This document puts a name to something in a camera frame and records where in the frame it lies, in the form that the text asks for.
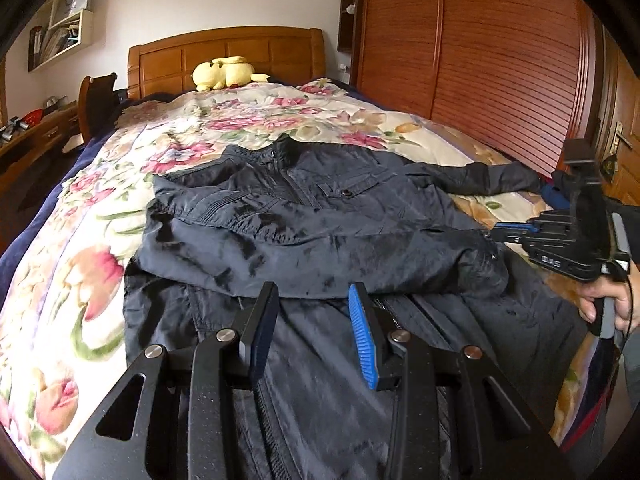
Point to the wooden desk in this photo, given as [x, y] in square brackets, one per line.
[30, 145]

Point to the wooden bed headboard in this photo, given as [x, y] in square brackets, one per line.
[225, 47]

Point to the yellow plush toy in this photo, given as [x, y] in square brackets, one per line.
[225, 74]

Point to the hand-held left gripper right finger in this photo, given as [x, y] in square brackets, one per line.
[362, 335]

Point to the red desk item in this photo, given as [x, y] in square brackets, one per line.
[33, 118]

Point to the dark navy jacket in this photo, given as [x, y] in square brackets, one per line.
[320, 230]

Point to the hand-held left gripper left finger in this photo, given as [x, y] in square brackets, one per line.
[260, 342]

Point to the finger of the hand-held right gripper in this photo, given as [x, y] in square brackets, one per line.
[512, 230]

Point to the wooden chair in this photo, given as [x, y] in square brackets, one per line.
[95, 100]

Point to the person's right hand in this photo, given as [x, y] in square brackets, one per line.
[590, 305]

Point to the wooden door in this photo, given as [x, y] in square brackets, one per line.
[625, 95]

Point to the white wall shelf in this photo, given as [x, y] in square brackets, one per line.
[62, 25]

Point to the floral blanket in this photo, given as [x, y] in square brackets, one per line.
[75, 240]

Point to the person's dark clothing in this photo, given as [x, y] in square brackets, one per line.
[600, 410]

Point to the blue cloth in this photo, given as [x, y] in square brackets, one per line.
[556, 196]

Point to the wooden slatted wardrobe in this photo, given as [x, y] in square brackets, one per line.
[475, 60]

